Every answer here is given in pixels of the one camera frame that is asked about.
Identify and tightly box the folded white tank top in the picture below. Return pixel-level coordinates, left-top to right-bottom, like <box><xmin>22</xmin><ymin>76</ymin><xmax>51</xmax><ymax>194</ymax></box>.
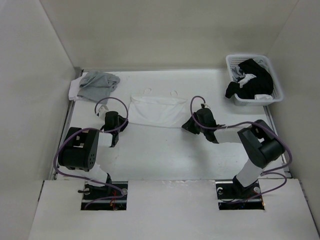
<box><xmin>68</xmin><ymin>77</ymin><xmax>82</xmax><ymax>102</ymax></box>

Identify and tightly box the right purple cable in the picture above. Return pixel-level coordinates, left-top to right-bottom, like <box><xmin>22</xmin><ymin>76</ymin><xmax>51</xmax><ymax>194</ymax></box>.
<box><xmin>190</xmin><ymin>95</ymin><xmax>293</xmax><ymax>203</ymax></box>

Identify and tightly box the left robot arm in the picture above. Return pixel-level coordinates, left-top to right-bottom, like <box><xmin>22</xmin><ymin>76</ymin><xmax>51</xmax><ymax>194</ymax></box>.
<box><xmin>55</xmin><ymin>111</ymin><xmax>128</xmax><ymax>200</ymax></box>

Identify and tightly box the metal table edge rail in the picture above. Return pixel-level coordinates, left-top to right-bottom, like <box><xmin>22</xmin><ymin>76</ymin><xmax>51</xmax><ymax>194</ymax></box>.
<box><xmin>47</xmin><ymin>66</ymin><xmax>84</xmax><ymax>180</ymax></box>

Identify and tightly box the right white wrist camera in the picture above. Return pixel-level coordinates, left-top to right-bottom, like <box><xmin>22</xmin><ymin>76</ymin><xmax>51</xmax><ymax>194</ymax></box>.
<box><xmin>201</xmin><ymin>103</ymin><xmax>211</xmax><ymax>109</ymax></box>

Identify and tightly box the folded grey tank top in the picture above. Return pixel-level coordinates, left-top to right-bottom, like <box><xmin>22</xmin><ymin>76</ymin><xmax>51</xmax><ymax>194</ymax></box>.
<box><xmin>77</xmin><ymin>71</ymin><xmax>121</xmax><ymax>103</ymax></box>

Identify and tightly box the purple cable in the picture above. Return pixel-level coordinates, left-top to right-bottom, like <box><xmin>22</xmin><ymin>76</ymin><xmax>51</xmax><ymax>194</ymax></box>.
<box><xmin>190</xmin><ymin>95</ymin><xmax>293</xmax><ymax>203</ymax></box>
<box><xmin>53</xmin><ymin>96</ymin><xmax>130</xmax><ymax>210</ymax></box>

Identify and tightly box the white garment in basket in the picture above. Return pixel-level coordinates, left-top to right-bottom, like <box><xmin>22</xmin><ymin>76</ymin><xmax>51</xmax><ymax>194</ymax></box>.
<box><xmin>254</xmin><ymin>94</ymin><xmax>273</xmax><ymax>101</ymax></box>

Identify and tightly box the white tank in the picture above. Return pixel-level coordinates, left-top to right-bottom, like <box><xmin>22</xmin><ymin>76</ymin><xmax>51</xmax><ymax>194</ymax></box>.
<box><xmin>68</xmin><ymin>77</ymin><xmax>82</xmax><ymax>102</ymax></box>
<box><xmin>128</xmin><ymin>88</ymin><xmax>190</xmax><ymax>128</ymax></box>

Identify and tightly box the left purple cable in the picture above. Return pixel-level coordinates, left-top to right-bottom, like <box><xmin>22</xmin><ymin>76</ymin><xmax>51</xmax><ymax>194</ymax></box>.
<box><xmin>53</xmin><ymin>96</ymin><xmax>130</xmax><ymax>210</ymax></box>

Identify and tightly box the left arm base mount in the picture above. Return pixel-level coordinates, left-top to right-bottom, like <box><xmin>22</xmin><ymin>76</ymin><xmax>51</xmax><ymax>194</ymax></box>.
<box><xmin>77</xmin><ymin>181</ymin><xmax>129</xmax><ymax>211</ymax></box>

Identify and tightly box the white plastic laundry basket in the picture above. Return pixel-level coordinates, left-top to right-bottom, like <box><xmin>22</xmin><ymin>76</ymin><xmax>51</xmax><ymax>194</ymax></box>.
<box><xmin>225</xmin><ymin>53</ymin><xmax>284</xmax><ymax>107</ymax></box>

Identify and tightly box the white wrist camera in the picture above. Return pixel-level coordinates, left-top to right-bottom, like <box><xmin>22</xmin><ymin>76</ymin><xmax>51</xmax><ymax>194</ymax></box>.
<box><xmin>201</xmin><ymin>103</ymin><xmax>211</xmax><ymax>109</ymax></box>
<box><xmin>96</xmin><ymin>104</ymin><xmax>109</xmax><ymax>120</ymax></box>

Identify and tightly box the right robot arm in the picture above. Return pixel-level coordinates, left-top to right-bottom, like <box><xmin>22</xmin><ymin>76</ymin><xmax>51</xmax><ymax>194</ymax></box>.
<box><xmin>181</xmin><ymin>108</ymin><xmax>285</xmax><ymax>198</ymax></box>

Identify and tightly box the black tank top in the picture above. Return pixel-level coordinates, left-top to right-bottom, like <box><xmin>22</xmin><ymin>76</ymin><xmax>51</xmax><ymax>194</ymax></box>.
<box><xmin>225</xmin><ymin>58</ymin><xmax>274</xmax><ymax>100</ymax></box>

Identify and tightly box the grey garment in basket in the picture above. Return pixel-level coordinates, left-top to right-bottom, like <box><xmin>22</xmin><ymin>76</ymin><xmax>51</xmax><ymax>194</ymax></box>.
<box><xmin>231</xmin><ymin>65</ymin><xmax>246</xmax><ymax>82</ymax></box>

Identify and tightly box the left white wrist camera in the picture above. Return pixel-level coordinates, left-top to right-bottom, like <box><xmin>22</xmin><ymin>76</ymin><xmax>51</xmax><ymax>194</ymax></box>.
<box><xmin>96</xmin><ymin>104</ymin><xmax>109</xmax><ymax>120</ymax></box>

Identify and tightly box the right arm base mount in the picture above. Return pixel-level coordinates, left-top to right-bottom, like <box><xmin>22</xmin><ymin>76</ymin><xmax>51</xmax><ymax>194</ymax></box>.
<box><xmin>216</xmin><ymin>181</ymin><xmax>265</xmax><ymax>210</ymax></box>

